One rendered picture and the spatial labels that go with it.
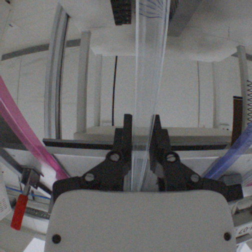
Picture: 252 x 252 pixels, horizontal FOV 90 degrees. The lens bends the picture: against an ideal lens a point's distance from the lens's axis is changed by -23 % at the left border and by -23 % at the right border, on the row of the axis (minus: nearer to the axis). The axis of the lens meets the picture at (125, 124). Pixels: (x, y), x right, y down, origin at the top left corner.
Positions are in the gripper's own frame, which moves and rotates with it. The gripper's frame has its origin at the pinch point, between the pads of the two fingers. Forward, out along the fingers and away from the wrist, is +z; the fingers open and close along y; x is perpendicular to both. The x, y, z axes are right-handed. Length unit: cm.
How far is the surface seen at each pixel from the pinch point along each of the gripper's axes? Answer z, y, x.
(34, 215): 35, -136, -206
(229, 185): 1.1, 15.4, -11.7
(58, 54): 32.8, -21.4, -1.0
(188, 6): 31.9, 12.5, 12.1
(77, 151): 2.1, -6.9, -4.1
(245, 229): -4, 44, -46
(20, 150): 1.6, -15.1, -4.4
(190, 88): 158, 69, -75
